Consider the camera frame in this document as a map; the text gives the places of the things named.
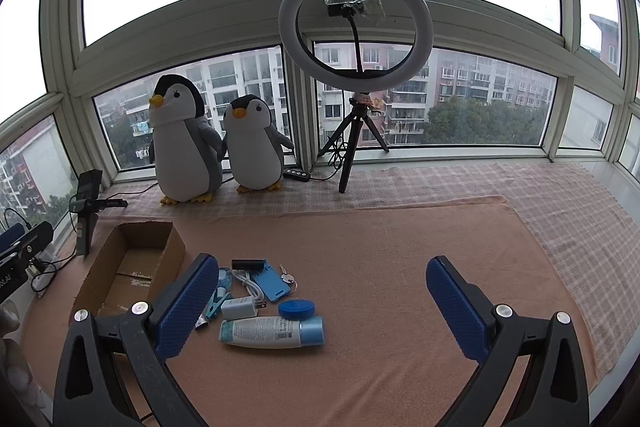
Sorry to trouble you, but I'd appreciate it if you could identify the teal clothespin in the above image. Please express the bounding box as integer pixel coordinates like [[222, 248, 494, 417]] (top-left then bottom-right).
[[203, 287, 231, 322]]

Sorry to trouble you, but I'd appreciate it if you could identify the white usb wall charger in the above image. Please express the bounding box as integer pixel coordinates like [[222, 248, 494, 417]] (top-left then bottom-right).
[[220, 297, 262, 321]]

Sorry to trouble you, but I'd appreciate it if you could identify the white usb cable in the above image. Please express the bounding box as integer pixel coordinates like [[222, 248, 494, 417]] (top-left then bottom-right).
[[231, 269, 266, 304]]

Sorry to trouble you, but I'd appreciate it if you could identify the black cylinder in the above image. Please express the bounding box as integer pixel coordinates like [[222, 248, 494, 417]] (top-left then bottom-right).
[[231, 258, 266, 272]]

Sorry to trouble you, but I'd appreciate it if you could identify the brown cardboard box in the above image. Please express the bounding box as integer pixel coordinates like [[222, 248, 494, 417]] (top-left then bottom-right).
[[72, 221, 186, 317]]

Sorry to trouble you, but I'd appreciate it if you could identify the white lotion bottle blue cap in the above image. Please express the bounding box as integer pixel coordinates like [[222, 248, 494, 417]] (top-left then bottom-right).
[[218, 317, 326, 350]]

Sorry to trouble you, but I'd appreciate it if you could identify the blue phone stand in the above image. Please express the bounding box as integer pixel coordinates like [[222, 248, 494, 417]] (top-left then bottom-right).
[[250, 261, 291, 303]]

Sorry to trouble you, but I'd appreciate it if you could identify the blue round tape measure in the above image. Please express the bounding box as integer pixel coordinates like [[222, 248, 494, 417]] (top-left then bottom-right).
[[278, 299, 316, 321]]

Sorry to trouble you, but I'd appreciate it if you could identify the patterned silver lighter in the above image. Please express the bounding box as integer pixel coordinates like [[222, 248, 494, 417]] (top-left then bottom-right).
[[194, 314, 209, 331]]

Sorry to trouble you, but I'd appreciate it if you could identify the clear blue sanitizer bottle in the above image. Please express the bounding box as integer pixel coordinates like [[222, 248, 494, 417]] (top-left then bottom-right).
[[218, 268, 233, 291]]

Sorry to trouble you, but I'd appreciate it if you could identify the gloved left hand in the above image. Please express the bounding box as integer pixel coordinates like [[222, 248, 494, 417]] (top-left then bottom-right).
[[1, 299, 50, 426]]

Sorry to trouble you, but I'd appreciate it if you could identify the black gripper stand device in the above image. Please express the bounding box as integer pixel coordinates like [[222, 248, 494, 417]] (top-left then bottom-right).
[[68, 169, 128, 257]]

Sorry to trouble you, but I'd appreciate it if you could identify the plaid cloth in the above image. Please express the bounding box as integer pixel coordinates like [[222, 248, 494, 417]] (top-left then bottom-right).
[[98, 160, 640, 377]]

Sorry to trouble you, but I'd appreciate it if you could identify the large penguin plush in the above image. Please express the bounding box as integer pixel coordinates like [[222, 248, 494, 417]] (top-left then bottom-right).
[[149, 74, 224, 206]]

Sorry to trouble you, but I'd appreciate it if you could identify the black inline remote control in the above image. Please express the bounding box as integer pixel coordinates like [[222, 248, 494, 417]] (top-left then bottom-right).
[[283, 169, 311, 182]]

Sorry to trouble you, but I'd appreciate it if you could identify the small penguin plush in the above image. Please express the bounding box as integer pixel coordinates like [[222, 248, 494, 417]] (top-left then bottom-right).
[[220, 94, 294, 193]]

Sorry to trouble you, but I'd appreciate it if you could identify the phone clamp holder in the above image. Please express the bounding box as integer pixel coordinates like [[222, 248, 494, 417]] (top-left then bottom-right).
[[322, 0, 386, 72]]

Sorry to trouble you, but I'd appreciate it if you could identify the white ring light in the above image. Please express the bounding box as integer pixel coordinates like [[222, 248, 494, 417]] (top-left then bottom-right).
[[278, 0, 435, 96]]

